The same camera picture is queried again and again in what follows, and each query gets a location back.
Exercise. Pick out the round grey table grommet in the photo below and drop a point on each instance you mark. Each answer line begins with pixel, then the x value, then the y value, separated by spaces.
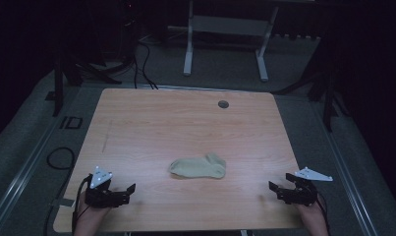
pixel 223 104

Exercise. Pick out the black floor stand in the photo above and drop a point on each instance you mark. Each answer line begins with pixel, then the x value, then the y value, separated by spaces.
pixel 71 70
pixel 328 95

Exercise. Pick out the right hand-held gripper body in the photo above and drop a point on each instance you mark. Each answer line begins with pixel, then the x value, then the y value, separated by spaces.
pixel 303 191

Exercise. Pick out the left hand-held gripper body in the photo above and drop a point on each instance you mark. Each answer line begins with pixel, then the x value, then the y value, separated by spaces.
pixel 102 196

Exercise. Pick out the dark equipment with red light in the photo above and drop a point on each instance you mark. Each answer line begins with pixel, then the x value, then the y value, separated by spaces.
pixel 123 29

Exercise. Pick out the person's left hand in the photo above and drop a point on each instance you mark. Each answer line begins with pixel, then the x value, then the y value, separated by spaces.
pixel 92 214

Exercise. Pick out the metal floor rail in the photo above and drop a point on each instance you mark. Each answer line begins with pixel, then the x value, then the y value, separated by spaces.
pixel 18 182
pixel 346 170

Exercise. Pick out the person's right hand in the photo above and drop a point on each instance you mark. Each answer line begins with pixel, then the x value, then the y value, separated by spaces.
pixel 311 213

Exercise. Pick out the white metal desk frame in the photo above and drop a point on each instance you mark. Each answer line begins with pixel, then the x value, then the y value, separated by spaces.
pixel 230 25

